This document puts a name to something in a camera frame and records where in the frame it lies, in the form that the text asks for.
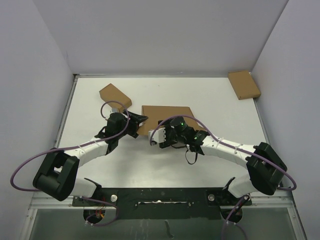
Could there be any small closed cardboard box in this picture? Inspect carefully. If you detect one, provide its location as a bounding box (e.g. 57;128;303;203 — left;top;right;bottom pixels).
99;83;132;113

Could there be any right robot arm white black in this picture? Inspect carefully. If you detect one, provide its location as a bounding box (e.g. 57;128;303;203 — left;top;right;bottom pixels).
148;115;288;205

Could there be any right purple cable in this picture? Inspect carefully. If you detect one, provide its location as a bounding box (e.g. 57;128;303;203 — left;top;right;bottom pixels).
149;115;298;240

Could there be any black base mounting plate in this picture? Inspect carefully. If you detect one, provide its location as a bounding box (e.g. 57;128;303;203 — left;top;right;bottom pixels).
72;187;239;220

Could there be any purple cable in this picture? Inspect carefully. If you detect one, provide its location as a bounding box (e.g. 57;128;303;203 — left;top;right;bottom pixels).
149;115;298;240
9;100;131;228

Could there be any aluminium frame rail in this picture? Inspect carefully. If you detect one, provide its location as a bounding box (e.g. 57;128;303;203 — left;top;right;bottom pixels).
21;192;306;240

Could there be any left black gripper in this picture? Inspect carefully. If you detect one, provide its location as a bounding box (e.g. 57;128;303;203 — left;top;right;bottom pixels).
116;110;148;139

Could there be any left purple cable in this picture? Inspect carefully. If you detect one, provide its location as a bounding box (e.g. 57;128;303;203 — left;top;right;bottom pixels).
9;100;131;228

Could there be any large cardboard box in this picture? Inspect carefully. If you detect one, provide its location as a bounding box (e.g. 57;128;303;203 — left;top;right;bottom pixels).
137;105;194;136

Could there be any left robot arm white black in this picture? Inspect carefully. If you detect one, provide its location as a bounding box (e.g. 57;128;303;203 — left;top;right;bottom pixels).
32;111;148;206

